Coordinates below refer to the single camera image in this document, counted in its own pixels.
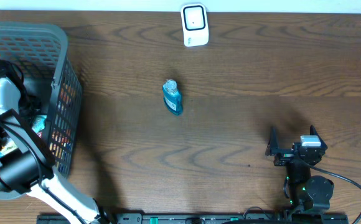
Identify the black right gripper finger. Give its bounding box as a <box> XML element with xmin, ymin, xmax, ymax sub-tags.
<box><xmin>266</xmin><ymin>126</ymin><xmax>279</xmax><ymax>151</ymax></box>
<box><xmin>309</xmin><ymin>125</ymin><xmax>327</xmax><ymax>147</ymax></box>

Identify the light blue wet wipes pack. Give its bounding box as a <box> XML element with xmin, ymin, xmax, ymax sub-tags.
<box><xmin>31</xmin><ymin>114</ymin><xmax>47</xmax><ymax>134</ymax></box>

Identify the blue mouthwash bottle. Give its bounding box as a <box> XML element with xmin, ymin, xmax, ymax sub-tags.
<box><xmin>162</xmin><ymin>80</ymin><xmax>183</xmax><ymax>115</ymax></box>

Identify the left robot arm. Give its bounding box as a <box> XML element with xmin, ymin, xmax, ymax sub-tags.
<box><xmin>0</xmin><ymin>59</ymin><xmax>112</xmax><ymax>223</ymax></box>

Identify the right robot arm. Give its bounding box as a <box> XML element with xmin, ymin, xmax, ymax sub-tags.
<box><xmin>265</xmin><ymin>126</ymin><xmax>334</xmax><ymax>220</ymax></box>

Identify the white barcode scanner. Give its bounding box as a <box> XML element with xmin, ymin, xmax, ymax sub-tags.
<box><xmin>180</xmin><ymin>3</ymin><xmax>209</xmax><ymax>47</ymax></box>

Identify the grey plastic shopping basket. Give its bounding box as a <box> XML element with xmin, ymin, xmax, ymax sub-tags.
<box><xmin>0</xmin><ymin>22</ymin><xmax>82</xmax><ymax>200</ymax></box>

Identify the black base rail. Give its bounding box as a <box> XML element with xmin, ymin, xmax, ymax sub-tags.
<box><xmin>36</xmin><ymin>212</ymin><xmax>350</xmax><ymax>224</ymax></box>

